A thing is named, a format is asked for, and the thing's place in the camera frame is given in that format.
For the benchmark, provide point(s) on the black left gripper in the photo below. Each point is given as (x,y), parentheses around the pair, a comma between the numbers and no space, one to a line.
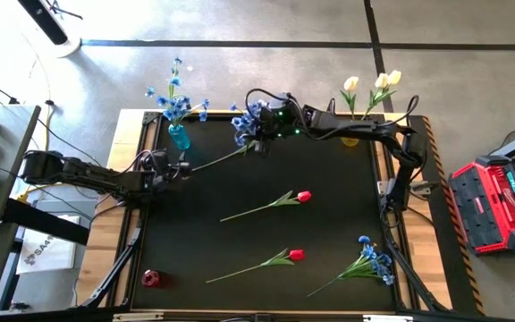
(163,172)

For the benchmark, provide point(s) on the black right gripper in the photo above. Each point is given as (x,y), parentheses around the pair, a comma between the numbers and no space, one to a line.
(284,121)

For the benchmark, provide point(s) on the blue artificial flower bunch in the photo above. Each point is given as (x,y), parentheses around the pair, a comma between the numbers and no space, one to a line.
(175,105)
(242,124)
(369,264)

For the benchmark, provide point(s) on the red artificial tulip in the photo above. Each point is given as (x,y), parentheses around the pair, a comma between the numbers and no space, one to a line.
(297,255)
(304,196)

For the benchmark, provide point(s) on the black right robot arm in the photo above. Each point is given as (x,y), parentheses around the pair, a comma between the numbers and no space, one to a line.
(356,129)

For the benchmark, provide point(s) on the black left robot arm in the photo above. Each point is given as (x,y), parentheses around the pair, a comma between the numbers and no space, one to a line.
(87,172)

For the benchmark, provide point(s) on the blue glass vase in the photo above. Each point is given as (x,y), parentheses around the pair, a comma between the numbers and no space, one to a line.
(180,138)

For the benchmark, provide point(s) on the yellow glass vase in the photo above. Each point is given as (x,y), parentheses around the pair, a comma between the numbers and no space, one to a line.
(350,142)

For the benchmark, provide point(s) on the red glass vase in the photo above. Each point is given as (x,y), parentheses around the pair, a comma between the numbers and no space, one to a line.
(151,278)

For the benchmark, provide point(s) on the black desk leg bar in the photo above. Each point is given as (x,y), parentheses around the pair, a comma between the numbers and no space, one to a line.
(47,221)

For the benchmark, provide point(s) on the white printed bag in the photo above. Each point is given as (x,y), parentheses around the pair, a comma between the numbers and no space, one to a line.
(47,250)

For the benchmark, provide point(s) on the grey office desk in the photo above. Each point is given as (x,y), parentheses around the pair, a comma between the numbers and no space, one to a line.
(11,143)

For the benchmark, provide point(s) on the black pole white base stand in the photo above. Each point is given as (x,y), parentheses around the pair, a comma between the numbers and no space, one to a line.
(43,20)

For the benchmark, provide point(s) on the black hazard-edged floor mat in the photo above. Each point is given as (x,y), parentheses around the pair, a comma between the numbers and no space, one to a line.
(441,268)

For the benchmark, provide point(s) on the red black tool case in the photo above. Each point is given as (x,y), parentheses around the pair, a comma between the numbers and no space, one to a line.
(490,210)

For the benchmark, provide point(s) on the black aluminium table frame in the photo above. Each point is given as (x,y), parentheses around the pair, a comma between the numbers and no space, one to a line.
(222,115)

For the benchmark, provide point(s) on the black diagonal frame strut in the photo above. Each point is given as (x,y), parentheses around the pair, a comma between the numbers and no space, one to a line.
(114,273)
(411,277)

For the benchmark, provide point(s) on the silver frame bracket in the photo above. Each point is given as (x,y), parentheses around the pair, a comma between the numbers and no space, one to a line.
(387,318)
(137,316)

